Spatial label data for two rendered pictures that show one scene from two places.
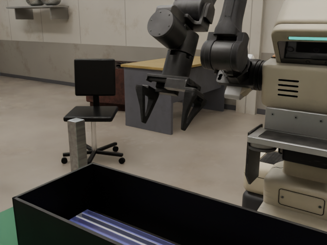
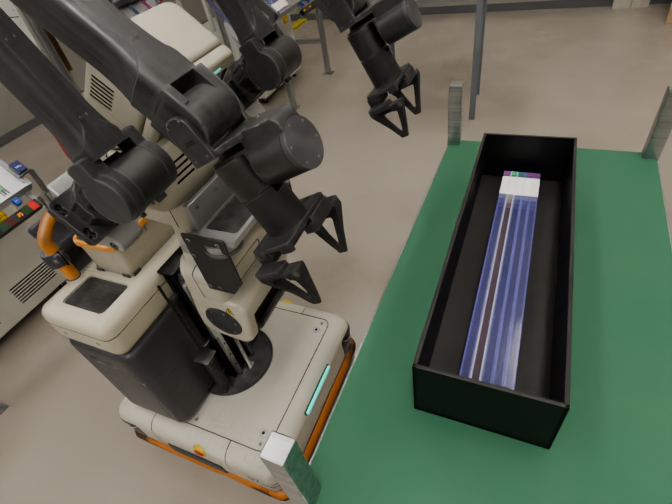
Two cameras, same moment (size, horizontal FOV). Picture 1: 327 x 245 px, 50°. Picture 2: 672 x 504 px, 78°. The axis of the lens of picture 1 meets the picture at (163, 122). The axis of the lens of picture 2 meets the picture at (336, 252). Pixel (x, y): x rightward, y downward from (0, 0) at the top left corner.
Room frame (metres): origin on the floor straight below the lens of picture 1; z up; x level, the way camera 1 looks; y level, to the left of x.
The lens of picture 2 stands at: (0.71, 0.40, 1.52)
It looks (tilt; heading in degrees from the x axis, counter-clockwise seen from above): 43 degrees down; 267
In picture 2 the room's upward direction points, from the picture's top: 12 degrees counter-clockwise
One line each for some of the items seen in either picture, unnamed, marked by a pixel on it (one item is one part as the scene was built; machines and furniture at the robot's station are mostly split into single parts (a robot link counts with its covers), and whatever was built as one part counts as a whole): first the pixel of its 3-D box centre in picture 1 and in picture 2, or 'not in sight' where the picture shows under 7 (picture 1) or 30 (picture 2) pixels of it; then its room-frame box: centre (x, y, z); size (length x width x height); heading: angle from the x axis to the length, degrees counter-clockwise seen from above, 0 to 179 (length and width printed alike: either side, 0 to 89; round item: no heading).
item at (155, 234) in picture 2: not in sight; (131, 231); (1.18, -0.59, 0.87); 0.23 x 0.15 x 0.11; 56
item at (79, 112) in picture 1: (94, 112); not in sight; (3.28, 0.67, 0.49); 0.62 x 0.62 x 0.97
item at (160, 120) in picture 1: (178, 90); not in sight; (4.88, -0.21, 0.40); 1.51 x 0.79 x 0.81; 145
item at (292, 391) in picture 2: not in sight; (244, 376); (1.09, -0.52, 0.16); 0.67 x 0.64 x 0.25; 146
